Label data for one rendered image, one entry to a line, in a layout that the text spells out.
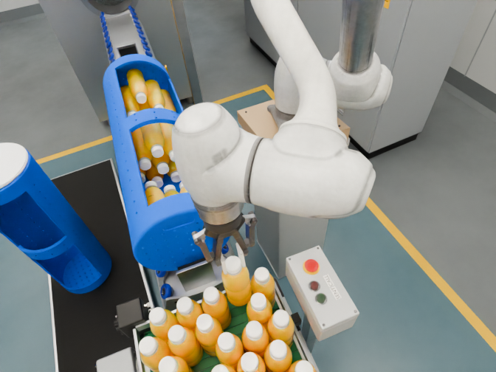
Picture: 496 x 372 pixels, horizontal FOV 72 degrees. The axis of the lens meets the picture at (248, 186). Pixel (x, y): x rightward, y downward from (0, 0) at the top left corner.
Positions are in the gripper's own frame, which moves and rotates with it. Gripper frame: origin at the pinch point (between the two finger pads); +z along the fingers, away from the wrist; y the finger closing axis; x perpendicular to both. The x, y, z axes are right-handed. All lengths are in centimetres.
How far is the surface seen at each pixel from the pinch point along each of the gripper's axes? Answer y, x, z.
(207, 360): 14.0, 9.5, 32.4
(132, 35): 5, -189, 30
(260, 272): -6.6, -0.4, 13.3
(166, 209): 11.0, -19.4, -0.9
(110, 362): 41, -2, 36
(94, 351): 72, -36, 107
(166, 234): 13.3, -16.8, 5.9
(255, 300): -2.6, 5.9, 13.2
